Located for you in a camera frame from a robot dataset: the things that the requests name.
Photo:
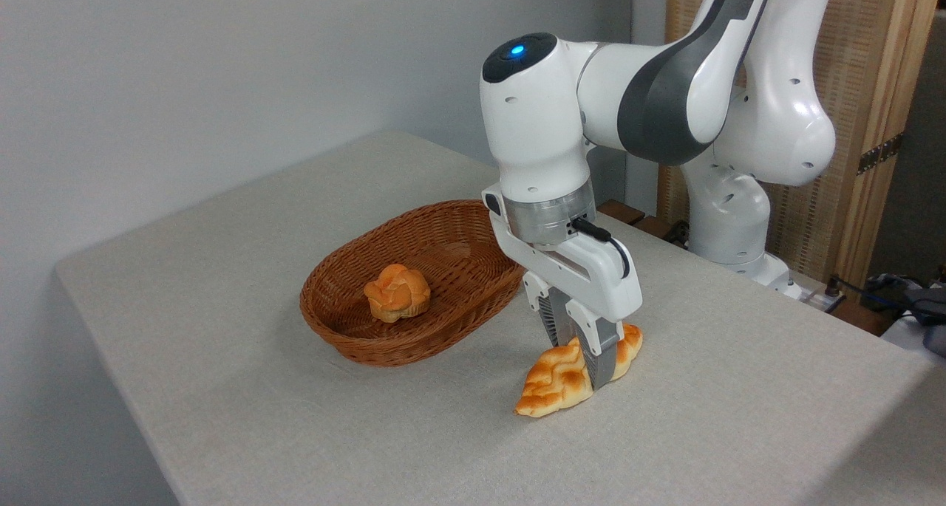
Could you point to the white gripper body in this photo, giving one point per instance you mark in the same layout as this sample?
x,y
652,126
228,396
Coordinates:
x,y
599,277

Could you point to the dark grey bag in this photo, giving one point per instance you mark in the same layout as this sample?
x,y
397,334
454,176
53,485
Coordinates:
x,y
927,306

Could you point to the brown wicker oval basket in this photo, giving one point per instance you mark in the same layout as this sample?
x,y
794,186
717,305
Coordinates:
x,y
451,284

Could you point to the white power strip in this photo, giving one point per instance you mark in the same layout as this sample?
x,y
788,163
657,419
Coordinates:
x,y
819,299

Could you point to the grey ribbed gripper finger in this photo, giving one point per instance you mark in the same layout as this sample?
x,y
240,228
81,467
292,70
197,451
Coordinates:
x,y
602,358
550,321

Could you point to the long braided bread loaf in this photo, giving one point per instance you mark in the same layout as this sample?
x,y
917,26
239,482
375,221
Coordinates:
x,y
554,380

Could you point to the small round knotted bread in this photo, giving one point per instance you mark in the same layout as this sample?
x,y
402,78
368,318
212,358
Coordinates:
x,y
397,293

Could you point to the dark metal screen hinge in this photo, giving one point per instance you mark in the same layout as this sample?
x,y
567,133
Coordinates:
x,y
879,154

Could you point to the grey fabric tablecloth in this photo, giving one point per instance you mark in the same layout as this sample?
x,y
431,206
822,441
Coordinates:
x,y
295,432

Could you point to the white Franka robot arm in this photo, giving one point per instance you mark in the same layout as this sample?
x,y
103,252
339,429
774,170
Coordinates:
x,y
547,122

